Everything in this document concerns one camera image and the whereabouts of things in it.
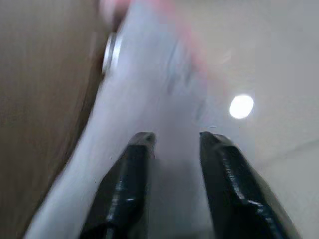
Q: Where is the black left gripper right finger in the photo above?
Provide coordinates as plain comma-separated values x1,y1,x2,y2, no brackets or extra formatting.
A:
199,131,301,239

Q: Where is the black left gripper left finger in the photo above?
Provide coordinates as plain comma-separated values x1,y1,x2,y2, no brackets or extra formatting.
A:
79,131,157,239

